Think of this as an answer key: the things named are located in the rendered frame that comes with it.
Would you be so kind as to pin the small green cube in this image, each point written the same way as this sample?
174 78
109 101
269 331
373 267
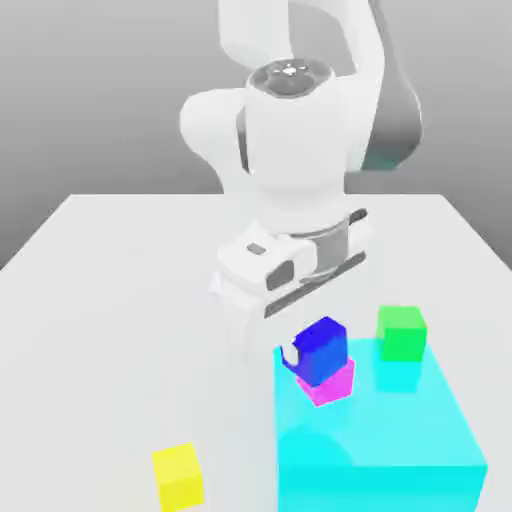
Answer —
402 336

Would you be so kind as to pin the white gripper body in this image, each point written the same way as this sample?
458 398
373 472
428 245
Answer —
276 308

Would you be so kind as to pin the large cyan box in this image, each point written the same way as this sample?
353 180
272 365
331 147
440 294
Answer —
380 444

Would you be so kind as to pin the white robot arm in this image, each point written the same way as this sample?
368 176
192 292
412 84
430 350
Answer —
296 144

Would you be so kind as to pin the small yellow cube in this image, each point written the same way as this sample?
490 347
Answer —
178 476

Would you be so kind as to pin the small magenta cube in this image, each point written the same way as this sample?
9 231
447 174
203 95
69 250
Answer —
332 388

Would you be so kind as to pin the small blue cube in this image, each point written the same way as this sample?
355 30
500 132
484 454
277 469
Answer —
320 352

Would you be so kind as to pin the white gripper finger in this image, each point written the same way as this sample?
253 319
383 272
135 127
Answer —
291 354

